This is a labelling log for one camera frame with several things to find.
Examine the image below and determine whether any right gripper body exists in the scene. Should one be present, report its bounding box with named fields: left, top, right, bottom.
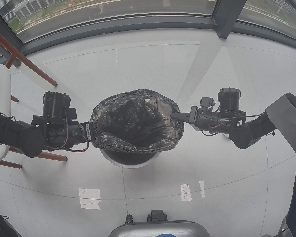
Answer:
left=189, top=106, right=229, bottom=136

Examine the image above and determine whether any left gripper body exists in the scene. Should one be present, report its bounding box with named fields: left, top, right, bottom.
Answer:
left=48, top=121, right=97, bottom=150

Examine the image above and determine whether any black plastic bag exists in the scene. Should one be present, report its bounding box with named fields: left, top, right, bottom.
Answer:
left=90, top=89, right=185, bottom=154

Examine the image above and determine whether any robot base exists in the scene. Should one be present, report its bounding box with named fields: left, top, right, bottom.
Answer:
left=108, top=209, right=211, bottom=237

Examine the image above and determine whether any white trash bin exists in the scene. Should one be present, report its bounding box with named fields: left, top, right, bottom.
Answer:
left=99, top=147, right=162, bottom=169

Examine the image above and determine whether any window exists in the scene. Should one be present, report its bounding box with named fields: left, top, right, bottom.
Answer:
left=0, top=0, right=296, bottom=70

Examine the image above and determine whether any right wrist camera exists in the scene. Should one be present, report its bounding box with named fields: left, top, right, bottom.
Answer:
left=200, top=97, right=215, bottom=108

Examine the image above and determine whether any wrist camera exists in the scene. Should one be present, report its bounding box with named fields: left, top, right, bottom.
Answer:
left=65, top=107, right=77, bottom=121
left=200, top=97, right=215, bottom=108

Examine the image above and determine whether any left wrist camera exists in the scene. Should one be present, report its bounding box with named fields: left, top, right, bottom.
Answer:
left=65, top=107, right=77, bottom=121

